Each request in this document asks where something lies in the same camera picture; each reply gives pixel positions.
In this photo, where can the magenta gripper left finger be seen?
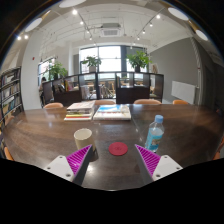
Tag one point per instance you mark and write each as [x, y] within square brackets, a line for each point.
[72, 167]

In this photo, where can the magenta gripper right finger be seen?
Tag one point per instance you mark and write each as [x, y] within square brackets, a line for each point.
[154, 167]

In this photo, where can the clear water bottle blue cap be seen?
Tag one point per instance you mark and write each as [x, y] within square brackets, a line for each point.
[155, 133]

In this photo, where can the red round coaster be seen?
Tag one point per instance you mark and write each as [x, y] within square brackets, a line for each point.
[118, 148]

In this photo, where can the stack of books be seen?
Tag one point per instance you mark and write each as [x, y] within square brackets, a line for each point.
[80, 111]

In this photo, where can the large flat picture book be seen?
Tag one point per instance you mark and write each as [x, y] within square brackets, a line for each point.
[112, 112]

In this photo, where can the orange chair far left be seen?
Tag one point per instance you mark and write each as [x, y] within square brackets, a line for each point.
[53, 105]

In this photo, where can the orange chair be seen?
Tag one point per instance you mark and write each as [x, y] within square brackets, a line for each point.
[147, 101]
[104, 102]
[175, 102]
[53, 105]

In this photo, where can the orange chair middle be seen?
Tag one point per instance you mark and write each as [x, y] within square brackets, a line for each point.
[147, 101]

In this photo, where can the orange chair centre left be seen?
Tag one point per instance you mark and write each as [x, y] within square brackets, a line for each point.
[104, 102]

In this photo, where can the orange chair right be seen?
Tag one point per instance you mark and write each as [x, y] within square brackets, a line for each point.
[175, 102]

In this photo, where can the dark shelving unit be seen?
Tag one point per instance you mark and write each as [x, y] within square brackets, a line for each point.
[124, 87]

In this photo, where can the left potted plant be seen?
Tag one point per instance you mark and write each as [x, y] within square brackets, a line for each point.
[57, 70]

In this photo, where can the potted plant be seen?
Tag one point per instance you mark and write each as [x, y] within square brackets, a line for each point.
[138, 60]
[92, 62]
[57, 70]

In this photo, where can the left bookshelf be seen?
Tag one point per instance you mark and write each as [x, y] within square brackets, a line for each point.
[10, 94]

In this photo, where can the middle potted plant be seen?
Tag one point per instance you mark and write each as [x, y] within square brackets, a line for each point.
[92, 62]

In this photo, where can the right potted plant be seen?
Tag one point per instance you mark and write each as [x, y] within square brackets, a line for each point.
[138, 60]

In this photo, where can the ceiling air conditioner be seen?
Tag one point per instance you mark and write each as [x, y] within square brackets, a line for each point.
[110, 29]

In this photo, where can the white wall radiator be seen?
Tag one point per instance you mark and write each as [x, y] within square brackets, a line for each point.
[183, 91]

